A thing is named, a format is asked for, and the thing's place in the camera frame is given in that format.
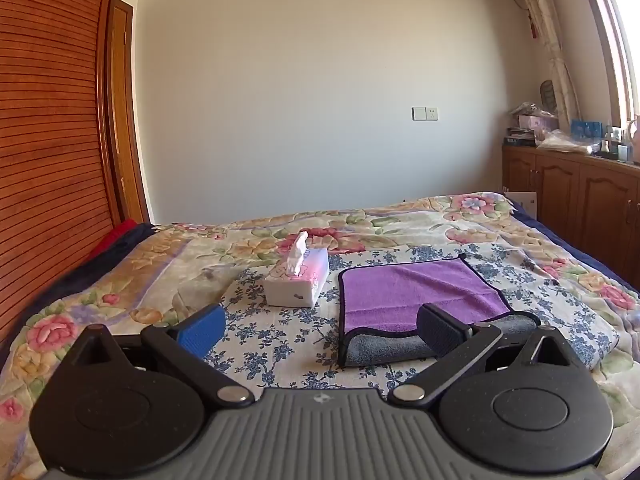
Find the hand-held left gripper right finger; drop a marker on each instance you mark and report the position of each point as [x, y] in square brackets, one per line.
[440, 332]

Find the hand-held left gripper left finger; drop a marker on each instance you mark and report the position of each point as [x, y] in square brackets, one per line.
[202, 330]

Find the purple towel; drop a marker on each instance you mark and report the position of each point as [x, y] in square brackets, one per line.
[417, 294]

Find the grey towel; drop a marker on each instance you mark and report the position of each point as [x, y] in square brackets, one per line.
[395, 347]

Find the blue floral white cloth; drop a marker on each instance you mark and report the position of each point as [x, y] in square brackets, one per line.
[350, 320]

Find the floral bed quilt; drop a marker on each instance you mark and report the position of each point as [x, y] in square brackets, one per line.
[125, 280]

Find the white tissue box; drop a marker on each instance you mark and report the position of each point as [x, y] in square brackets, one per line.
[299, 280]

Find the red cloth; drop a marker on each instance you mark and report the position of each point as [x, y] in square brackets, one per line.
[114, 237]

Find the dark blue bed sheet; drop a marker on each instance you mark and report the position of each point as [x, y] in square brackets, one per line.
[575, 245]

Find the wooden cabinet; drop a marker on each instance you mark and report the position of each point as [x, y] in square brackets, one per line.
[575, 195]

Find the stack of books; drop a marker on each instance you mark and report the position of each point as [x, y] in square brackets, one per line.
[520, 137]

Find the clear plastic bag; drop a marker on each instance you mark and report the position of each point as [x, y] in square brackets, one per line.
[567, 141]

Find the pink box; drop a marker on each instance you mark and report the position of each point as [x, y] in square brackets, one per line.
[537, 124]

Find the wooden door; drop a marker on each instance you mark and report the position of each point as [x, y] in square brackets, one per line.
[125, 110]

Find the blue box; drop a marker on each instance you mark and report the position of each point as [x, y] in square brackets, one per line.
[586, 129]

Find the patterned curtain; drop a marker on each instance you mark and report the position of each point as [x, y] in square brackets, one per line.
[547, 40]

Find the white wall switch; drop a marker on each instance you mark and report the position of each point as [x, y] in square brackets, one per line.
[425, 113]

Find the window frame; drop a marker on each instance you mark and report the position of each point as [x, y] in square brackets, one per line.
[615, 45]

